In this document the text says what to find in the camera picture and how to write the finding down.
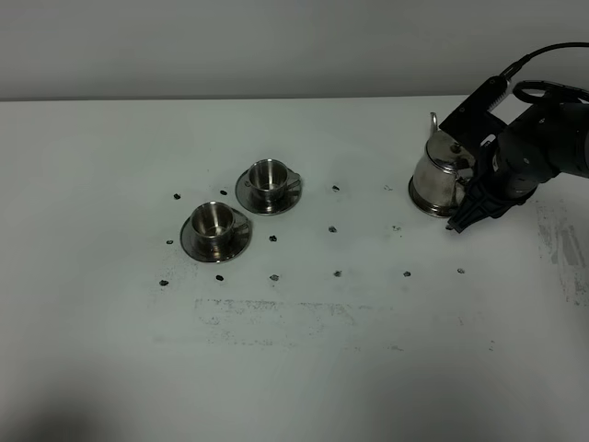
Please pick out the front stainless steel teacup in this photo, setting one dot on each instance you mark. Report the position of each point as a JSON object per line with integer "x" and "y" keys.
{"x": 217, "y": 223}

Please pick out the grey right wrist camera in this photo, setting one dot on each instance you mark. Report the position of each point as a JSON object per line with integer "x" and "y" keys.
{"x": 472, "y": 121}

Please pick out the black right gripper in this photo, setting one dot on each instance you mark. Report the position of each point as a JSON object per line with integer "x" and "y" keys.
{"x": 515, "y": 164}

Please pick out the stainless steel teapot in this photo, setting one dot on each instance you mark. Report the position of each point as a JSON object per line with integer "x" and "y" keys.
{"x": 438, "y": 183}

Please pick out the front stainless steel saucer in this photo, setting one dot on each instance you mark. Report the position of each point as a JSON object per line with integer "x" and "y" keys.
{"x": 200, "y": 252}

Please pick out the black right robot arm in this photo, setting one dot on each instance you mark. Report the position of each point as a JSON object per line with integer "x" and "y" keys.
{"x": 570, "y": 130}

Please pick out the stainless steel teacup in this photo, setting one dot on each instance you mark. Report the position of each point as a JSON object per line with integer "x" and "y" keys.
{"x": 217, "y": 223}
{"x": 270, "y": 180}

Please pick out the rear stainless steel teacup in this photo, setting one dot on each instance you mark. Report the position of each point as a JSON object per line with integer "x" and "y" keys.
{"x": 270, "y": 180}

